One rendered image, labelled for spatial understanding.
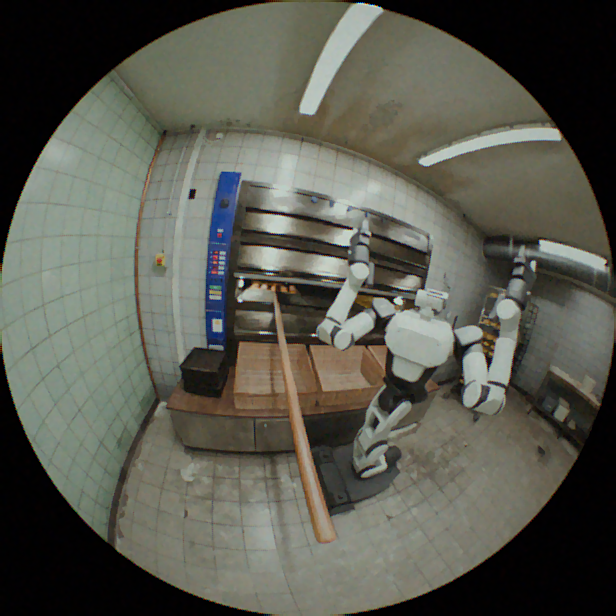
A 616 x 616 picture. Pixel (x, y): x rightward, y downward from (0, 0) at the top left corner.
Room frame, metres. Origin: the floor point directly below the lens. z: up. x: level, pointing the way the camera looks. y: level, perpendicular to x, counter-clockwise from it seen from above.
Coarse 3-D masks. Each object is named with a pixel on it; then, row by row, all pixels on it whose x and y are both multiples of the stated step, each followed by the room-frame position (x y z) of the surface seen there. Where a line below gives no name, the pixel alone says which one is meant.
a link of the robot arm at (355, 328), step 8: (352, 320) 0.70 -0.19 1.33; (360, 320) 0.69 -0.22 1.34; (368, 320) 0.70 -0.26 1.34; (344, 328) 0.66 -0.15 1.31; (352, 328) 0.66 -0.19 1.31; (360, 328) 0.67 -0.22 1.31; (368, 328) 0.69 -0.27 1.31; (336, 336) 0.58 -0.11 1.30; (344, 336) 0.59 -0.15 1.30; (352, 336) 0.62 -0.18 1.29; (360, 336) 0.67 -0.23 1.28; (336, 344) 0.57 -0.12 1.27; (344, 344) 0.59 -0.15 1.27; (352, 344) 0.62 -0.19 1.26
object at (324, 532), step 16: (288, 368) 0.48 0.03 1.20; (288, 384) 0.41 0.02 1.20; (288, 400) 0.35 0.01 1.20; (304, 432) 0.25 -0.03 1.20; (304, 448) 0.21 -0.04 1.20; (304, 464) 0.17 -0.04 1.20; (304, 480) 0.14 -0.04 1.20; (320, 496) 0.11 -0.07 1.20; (320, 512) 0.08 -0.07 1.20; (320, 528) 0.05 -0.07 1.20
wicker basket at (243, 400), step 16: (240, 352) 1.20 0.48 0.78; (256, 352) 1.25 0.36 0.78; (272, 352) 1.30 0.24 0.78; (288, 352) 1.33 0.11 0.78; (304, 352) 1.35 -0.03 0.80; (240, 368) 1.18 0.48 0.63; (256, 368) 1.22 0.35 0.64; (272, 368) 1.26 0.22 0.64; (304, 368) 1.28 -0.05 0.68; (240, 384) 1.04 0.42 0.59; (256, 384) 1.08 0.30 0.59; (272, 384) 1.12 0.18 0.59; (304, 384) 1.19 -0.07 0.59; (240, 400) 0.88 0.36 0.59; (256, 400) 0.84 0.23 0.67; (272, 400) 0.87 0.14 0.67
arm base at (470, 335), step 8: (464, 328) 0.53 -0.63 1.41; (472, 328) 0.51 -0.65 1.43; (456, 336) 0.52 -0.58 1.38; (464, 336) 0.50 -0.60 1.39; (472, 336) 0.48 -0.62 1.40; (480, 336) 0.45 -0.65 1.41; (456, 344) 0.51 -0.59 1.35; (464, 344) 0.47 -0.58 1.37; (472, 344) 0.46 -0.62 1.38; (456, 352) 0.52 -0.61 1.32; (464, 352) 0.47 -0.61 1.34; (456, 360) 0.53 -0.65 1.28
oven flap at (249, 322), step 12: (240, 312) 1.29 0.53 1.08; (252, 312) 1.32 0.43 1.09; (264, 312) 1.35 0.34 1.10; (240, 324) 1.26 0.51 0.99; (252, 324) 1.29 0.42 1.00; (264, 324) 1.32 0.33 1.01; (276, 324) 1.35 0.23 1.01; (288, 324) 1.38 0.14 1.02; (300, 324) 1.41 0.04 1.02; (312, 324) 1.44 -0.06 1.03; (300, 336) 1.36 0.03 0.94; (312, 336) 1.39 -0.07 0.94; (372, 336) 1.56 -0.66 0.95; (384, 336) 1.62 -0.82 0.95
